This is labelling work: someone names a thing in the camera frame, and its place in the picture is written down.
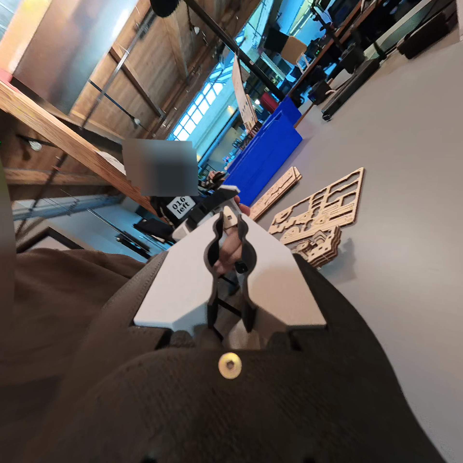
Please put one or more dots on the red cylinder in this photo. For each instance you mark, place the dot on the red cylinder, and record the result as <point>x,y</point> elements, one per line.
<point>269,102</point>

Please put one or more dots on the wooden puzzle model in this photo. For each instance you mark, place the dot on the wooden puzzle model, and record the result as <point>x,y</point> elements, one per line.
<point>318,246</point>

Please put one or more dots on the black flat device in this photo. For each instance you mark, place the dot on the black flat device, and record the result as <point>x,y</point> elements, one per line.
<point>351,90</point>

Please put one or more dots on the grey desk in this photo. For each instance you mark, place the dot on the grey desk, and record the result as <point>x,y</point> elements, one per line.
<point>398,217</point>

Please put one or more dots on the cardboard box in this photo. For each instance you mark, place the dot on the cardboard box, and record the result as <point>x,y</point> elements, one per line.
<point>293,50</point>

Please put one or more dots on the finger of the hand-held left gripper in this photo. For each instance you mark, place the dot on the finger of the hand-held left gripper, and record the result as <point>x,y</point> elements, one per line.
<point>228,190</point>

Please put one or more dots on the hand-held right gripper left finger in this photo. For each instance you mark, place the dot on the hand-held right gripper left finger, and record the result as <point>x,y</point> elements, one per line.
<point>173,289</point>

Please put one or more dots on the black metal pole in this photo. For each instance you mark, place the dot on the black metal pole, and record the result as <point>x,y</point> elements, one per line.
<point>231,43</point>

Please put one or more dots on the punched wooden puzzle sheet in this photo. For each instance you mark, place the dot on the punched wooden puzzle sheet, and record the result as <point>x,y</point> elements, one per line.
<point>356,202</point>

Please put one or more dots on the black case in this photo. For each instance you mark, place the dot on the black case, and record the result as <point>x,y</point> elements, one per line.
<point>426,36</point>

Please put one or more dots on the small wooden puzzle piece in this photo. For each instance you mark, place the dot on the small wooden puzzle piece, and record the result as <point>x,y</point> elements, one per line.
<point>228,217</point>

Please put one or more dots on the small blue plastic bin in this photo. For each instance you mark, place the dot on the small blue plastic bin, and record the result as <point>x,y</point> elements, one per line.
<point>289,108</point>

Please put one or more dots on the large blue plastic bin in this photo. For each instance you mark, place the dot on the large blue plastic bin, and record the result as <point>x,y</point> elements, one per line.
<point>264,159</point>

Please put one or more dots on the person's brown clothing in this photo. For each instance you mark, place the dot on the person's brown clothing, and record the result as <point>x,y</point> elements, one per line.
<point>54,307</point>

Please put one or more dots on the person's left hand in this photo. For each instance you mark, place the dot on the person's left hand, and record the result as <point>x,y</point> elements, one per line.
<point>228,253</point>

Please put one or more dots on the stack of wooden puzzle sheets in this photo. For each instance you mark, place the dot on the stack of wooden puzzle sheets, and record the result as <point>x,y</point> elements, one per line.
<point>278,193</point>

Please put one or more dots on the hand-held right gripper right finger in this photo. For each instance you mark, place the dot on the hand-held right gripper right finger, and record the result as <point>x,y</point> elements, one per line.
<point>282,289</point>

